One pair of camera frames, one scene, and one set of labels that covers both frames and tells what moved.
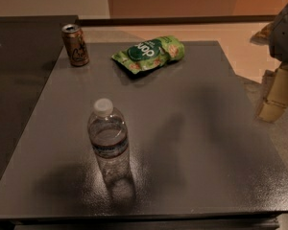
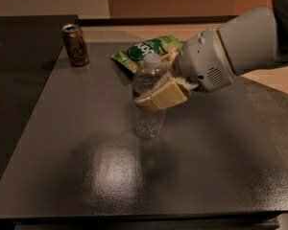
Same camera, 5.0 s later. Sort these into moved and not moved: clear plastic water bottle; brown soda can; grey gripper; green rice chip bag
Moved: clear plastic water bottle; grey gripper
Not moved: green rice chip bag; brown soda can
